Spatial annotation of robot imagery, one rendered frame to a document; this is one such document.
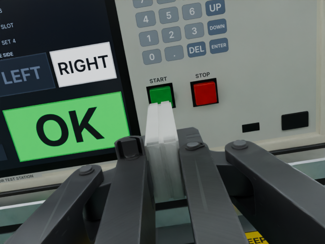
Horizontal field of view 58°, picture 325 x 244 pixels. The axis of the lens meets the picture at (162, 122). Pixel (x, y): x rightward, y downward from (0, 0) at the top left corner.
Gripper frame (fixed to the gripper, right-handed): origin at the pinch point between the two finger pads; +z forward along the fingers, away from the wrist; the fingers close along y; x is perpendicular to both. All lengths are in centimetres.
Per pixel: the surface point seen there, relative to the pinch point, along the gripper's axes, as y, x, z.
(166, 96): 0.5, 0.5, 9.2
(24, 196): -13.7, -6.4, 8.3
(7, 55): -11.8, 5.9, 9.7
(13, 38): -10.9, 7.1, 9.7
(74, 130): -8.1, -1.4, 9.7
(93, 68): -5.1, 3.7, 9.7
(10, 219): -14.7, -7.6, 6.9
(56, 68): -8.2, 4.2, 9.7
